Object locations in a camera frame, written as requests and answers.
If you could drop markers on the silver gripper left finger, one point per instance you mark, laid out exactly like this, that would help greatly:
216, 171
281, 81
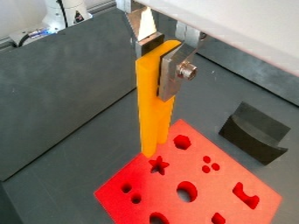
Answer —
148, 38

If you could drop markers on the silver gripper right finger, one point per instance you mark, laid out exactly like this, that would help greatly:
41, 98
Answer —
176, 67

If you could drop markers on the yellow square-circle peg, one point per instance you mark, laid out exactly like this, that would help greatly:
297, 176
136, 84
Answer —
155, 112

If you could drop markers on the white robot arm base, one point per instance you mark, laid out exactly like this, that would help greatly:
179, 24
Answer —
64, 13

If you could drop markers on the black curved holder block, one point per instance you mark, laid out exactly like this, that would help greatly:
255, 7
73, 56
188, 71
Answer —
256, 133

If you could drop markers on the red shape-sorter block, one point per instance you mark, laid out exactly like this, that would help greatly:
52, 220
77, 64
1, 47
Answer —
188, 184

